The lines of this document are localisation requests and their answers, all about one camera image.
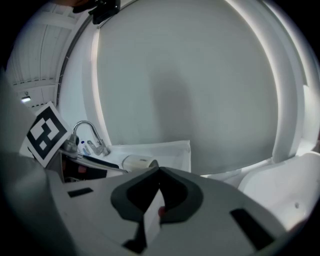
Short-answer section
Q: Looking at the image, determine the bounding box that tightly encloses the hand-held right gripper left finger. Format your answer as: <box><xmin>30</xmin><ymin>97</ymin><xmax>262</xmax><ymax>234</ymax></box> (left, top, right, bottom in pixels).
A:
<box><xmin>47</xmin><ymin>166</ymin><xmax>161</xmax><ymax>255</ymax></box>

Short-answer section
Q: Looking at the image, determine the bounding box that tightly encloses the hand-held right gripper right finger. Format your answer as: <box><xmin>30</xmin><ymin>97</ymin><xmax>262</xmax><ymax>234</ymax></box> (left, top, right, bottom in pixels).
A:
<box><xmin>149</xmin><ymin>166</ymin><xmax>289</xmax><ymax>256</ymax></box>

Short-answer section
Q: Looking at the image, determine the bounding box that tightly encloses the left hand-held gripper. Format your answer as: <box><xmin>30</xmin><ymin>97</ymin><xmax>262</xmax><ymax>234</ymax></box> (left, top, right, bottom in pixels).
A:
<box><xmin>19</xmin><ymin>100</ymin><xmax>126</xmax><ymax>184</ymax></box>

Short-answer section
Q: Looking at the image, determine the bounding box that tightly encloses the white Zeabo device head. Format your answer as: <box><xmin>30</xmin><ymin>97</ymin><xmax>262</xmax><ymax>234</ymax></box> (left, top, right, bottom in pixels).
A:
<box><xmin>121</xmin><ymin>154</ymin><xmax>160</xmax><ymax>174</ymax></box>

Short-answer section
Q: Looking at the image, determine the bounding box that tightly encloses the white sink vanity cabinet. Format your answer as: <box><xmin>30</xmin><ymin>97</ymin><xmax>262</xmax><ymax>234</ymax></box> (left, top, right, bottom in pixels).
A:
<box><xmin>76</xmin><ymin>139</ymin><xmax>192</xmax><ymax>176</ymax></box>

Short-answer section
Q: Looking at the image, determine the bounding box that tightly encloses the blue soap bottle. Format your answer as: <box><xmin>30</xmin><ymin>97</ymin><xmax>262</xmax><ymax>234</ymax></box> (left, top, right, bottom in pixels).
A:
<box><xmin>80</xmin><ymin>140</ymin><xmax>91</xmax><ymax>155</ymax></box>

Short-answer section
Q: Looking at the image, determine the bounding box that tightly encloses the chrome faucet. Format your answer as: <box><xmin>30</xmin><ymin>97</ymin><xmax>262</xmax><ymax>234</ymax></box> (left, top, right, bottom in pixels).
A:
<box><xmin>72</xmin><ymin>120</ymin><xmax>111</xmax><ymax>157</ymax></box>

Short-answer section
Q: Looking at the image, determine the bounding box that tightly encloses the white bathtub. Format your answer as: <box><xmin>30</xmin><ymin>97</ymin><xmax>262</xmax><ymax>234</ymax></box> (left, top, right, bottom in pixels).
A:
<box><xmin>236</xmin><ymin>150</ymin><xmax>320</xmax><ymax>232</ymax></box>

